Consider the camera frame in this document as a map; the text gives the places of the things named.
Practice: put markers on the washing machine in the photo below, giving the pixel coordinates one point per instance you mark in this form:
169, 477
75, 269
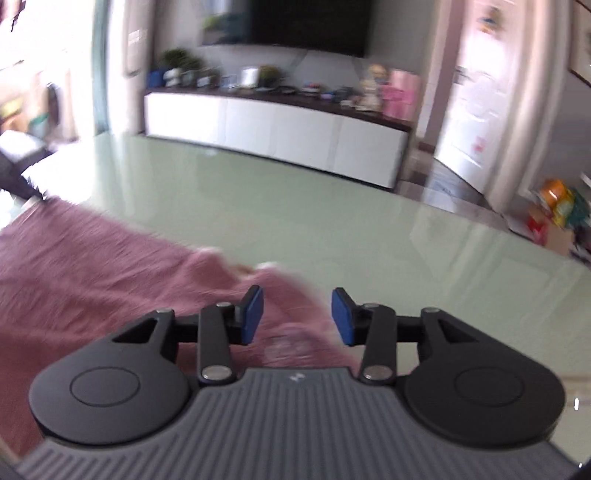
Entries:
55, 110

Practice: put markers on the white door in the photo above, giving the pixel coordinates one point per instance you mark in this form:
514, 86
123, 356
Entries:
480, 101

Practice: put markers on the flower bouquet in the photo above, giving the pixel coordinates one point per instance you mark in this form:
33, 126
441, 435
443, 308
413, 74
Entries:
374, 87

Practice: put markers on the white television cabinet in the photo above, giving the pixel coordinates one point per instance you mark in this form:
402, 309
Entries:
277, 129

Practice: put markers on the potted plant grey pot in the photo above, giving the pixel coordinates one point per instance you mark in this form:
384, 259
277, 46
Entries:
194, 71

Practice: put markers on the cardboard box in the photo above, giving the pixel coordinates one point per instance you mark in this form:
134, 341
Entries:
559, 240

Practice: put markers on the green curtain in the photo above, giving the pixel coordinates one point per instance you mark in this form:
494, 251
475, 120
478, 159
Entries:
99, 69

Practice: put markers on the black television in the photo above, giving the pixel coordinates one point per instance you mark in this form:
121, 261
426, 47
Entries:
295, 23

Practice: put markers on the pink gift box with bow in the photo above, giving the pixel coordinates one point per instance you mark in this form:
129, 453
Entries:
401, 94

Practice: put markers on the potted plant dark bowl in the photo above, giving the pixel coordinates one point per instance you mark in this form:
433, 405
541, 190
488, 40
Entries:
270, 76

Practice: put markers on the pink towel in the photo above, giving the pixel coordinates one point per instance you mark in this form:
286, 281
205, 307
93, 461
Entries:
92, 277

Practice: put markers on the orange snack bag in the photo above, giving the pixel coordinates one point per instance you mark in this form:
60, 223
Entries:
553, 196

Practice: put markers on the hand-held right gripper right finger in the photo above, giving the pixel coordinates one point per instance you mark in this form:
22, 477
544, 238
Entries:
341, 318

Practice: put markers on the white standing air conditioner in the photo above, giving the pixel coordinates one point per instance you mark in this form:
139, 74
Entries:
129, 60

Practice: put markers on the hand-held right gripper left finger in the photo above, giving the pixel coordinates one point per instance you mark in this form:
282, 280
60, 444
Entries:
253, 314

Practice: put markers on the potted plant white vase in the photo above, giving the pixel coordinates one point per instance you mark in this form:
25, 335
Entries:
173, 64

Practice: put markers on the green plastic bag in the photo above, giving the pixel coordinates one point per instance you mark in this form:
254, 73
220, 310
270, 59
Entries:
574, 207

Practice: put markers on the red box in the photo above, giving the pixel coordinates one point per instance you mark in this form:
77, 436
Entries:
538, 225

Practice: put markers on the white photo frame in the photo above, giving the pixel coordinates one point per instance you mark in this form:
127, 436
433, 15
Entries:
249, 77

